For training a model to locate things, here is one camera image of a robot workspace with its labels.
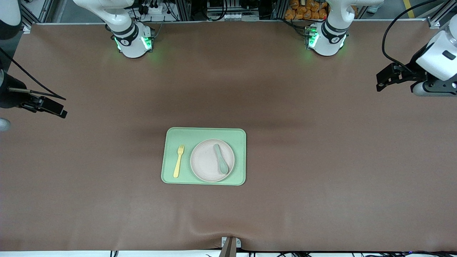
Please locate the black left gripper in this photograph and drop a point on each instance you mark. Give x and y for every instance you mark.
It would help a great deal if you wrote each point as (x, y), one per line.
(410, 70)

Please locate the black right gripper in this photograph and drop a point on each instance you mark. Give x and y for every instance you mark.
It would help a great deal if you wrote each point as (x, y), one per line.
(10, 95)

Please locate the yellow plastic fork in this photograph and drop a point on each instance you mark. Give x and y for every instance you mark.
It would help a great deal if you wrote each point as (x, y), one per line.
(178, 162)

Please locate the beige round speckled plate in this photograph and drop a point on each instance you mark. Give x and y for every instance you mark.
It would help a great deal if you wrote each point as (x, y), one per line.
(203, 162)

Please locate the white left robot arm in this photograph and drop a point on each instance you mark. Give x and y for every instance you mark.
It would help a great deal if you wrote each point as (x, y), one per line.
(332, 39)

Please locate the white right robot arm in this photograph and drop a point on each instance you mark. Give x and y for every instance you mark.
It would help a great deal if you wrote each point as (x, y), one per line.
(130, 41)

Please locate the orange packaged items heap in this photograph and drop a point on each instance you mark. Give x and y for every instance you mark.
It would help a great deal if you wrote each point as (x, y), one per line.
(303, 10)

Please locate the brown table cover mat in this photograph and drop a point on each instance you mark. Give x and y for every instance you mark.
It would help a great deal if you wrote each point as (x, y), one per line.
(107, 196)

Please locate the mint green rectangular tray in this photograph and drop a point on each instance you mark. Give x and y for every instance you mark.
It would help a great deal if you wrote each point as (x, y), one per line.
(171, 135)

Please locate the white power strip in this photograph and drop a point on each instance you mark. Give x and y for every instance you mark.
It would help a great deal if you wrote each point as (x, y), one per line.
(153, 9)

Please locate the pale green plastic spoon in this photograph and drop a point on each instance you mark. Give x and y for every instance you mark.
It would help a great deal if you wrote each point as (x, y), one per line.
(221, 162)

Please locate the metal table edge clamp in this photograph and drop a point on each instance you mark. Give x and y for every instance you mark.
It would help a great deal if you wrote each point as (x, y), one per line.
(230, 246)

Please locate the aluminium frame profile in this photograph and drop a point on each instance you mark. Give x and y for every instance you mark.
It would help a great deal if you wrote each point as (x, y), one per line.
(34, 10)

